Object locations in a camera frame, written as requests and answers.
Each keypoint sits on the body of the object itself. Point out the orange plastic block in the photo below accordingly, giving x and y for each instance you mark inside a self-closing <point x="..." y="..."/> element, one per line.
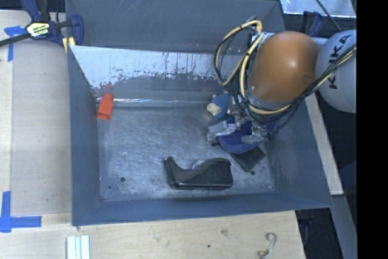
<point x="105" y="106"/>

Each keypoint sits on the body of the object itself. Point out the blue plush toy animal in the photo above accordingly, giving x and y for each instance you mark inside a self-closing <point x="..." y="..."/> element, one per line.
<point x="233" y="145"/>

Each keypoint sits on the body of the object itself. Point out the dark flat block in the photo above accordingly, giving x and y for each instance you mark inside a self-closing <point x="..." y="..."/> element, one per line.
<point x="251" y="158"/>

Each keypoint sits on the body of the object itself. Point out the black tape dispenser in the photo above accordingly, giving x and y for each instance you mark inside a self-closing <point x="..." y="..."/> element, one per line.
<point x="209" y="176"/>

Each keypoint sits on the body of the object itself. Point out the grey metal bin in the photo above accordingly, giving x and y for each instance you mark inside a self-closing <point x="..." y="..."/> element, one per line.
<point x="145" y="142"/>

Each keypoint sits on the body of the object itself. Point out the pale wood flat board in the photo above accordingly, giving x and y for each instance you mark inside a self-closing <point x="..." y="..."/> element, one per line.
<point x="39" y="130"/>

